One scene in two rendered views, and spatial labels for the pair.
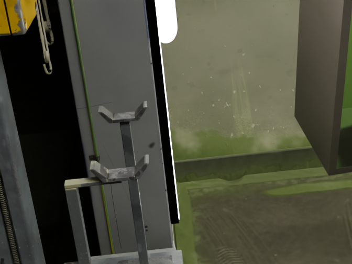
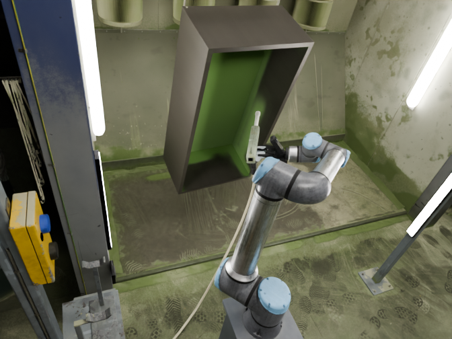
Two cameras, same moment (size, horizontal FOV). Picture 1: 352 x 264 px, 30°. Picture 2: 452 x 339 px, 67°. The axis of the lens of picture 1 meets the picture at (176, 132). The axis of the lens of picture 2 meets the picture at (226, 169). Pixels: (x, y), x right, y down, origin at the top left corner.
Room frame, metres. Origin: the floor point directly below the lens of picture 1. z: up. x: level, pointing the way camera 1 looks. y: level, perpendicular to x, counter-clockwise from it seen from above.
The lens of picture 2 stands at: (0.22, 0.02, 2.24)
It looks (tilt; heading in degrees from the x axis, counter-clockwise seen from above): 41 degrees down; 333
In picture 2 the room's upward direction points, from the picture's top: 11 degrees clockwise
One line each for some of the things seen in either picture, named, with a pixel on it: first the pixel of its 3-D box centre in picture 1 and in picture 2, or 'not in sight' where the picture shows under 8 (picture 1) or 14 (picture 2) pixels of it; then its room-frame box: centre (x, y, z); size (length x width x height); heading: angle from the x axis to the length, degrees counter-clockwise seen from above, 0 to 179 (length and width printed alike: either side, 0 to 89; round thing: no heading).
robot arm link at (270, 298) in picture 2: not in sight; (269, 300); (0.80, -0.61, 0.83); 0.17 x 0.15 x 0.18; 39
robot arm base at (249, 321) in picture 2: not in sight; (264, 315); (0.79, -0.62, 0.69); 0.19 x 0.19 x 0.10
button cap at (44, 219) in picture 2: not in sight; (44, 223); (0.88, 0.17, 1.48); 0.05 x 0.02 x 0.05; 1
